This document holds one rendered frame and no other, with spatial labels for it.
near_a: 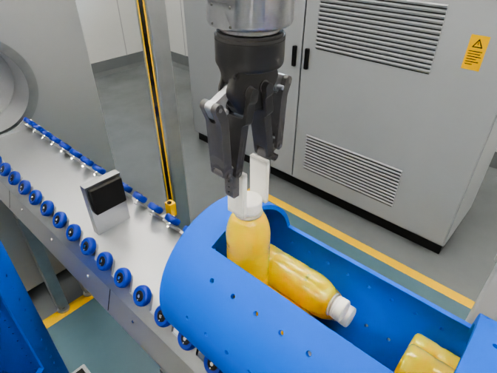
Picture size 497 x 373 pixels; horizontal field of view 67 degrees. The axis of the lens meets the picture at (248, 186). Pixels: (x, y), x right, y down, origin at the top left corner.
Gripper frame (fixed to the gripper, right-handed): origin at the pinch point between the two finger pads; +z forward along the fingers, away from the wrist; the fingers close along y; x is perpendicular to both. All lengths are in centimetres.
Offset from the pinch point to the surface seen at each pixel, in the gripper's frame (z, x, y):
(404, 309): 24.4, 20.8, -16.7
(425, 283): 132, 8, -137
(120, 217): 39, -52, -5
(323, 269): 25.9, 5.0, -16.5
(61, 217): 35, -60, 7
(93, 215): 34, -52, 2
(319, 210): 133, -70, -151
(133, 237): 40, -45, -4
